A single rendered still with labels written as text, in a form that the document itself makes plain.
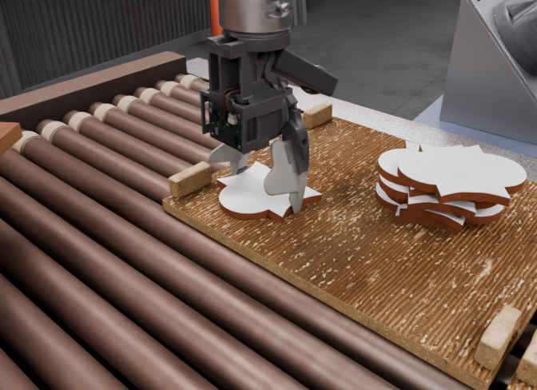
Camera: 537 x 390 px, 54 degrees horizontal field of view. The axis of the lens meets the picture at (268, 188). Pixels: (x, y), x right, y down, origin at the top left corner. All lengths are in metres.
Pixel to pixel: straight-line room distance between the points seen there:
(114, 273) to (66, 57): 3.30
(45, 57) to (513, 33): 3.15
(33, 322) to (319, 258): 0.29
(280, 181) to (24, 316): 0.29
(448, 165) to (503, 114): 0.42
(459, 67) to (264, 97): 0.54
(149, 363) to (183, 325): 0.05
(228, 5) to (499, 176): 0.33
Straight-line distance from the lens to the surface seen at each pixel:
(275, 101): 0.56
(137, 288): 0.56
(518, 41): 1.00
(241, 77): 0.54
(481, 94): 1.03
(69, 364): 0.51
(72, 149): 0.88
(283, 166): 0.59
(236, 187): 0.65
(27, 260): 0.64
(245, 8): 0.53
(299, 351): 0.49
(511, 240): 0.64
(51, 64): 3.78
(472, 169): 0.62
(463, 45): 1.02
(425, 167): 0.60
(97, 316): 0.55
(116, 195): 0.72
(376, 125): 0.91
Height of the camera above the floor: 1.29
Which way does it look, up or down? 32 degrees down
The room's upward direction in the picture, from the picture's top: straight up
